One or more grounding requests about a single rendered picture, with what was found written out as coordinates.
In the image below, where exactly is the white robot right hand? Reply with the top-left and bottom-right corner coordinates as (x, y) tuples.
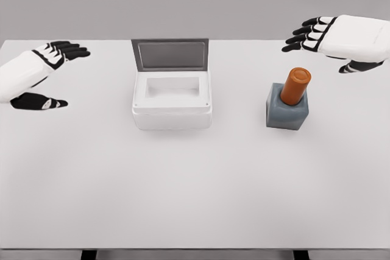
(281, 14), (390, 74)

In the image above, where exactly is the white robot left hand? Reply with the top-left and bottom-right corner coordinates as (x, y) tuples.
(0, 40), (91, 111)

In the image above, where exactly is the grey bottle with orange cap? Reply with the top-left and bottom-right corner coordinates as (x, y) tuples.
(265, 67), (313, 132)

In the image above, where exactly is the grey hinged box lid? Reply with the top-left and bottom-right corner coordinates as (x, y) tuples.
(130, 38), (210, 73)

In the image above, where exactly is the white rectangular storage box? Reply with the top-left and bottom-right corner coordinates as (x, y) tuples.
(132, 69), (213, 131)

